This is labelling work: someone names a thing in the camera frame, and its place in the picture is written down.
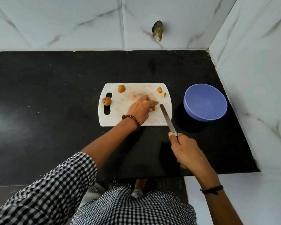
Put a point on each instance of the person's right hand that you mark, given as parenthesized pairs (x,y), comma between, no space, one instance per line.
(189,154)

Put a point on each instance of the person's left hand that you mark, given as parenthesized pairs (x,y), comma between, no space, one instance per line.
(138,110)

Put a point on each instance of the person's left fingers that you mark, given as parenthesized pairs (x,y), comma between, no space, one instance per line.
(150,102)

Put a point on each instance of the person's right thumb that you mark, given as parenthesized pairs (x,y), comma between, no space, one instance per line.
(173,139)

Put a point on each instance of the small cut fruit piece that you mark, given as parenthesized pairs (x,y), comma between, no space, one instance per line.
(153,108)
(159,89)
(163,94)

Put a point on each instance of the steel kitchen knife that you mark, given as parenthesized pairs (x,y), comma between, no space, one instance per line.
(168,119)

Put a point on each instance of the person's right forearm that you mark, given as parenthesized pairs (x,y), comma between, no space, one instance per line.
(221,206)

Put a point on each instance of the person's left forearm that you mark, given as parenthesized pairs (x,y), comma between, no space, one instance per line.
(110,142)

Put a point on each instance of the white plastic cutting board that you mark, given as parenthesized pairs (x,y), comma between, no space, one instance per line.
(121,110)

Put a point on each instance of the orange-brown fruit half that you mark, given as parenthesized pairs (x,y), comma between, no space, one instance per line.
(121,88)

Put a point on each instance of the whole brown round fruit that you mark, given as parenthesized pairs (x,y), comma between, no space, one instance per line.
(106,101)

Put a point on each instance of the blue plastic bowl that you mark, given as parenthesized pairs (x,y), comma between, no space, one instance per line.
(205,103)

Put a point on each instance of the person's foot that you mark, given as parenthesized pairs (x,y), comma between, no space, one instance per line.
(138,190)

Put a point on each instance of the black thread wristband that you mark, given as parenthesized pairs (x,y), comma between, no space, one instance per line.
(212,190)

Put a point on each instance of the black white checkered shirt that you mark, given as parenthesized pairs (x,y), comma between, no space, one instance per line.
(49,192)

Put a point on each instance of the broken brown wall pipe stub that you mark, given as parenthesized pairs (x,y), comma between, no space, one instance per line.
(157,30)

